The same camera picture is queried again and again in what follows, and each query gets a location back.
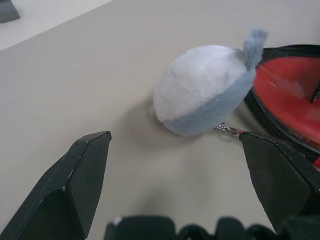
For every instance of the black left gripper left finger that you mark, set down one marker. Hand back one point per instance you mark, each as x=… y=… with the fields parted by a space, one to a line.
x=60 y=195

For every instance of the dark grey block on floor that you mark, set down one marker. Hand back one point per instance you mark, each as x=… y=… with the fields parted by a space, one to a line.
x=7 y=11

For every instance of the red bowl with black rim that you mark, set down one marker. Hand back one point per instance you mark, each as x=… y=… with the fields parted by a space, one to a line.
x=269 y=117

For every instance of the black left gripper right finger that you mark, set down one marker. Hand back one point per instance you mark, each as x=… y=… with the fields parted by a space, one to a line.
x=280 y=180

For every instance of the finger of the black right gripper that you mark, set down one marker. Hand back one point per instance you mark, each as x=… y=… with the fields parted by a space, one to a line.
x=316 y=92

